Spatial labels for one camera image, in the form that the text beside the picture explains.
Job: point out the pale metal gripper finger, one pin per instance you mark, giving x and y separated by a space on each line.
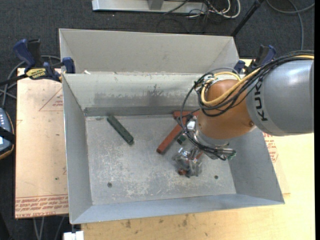
195 167
180 160

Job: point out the grey metal bin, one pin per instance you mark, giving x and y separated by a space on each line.
140 169

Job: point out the dark green flat block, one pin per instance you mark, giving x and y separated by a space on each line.
120 130

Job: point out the brown cardboard board red print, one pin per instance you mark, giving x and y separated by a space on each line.
40 139

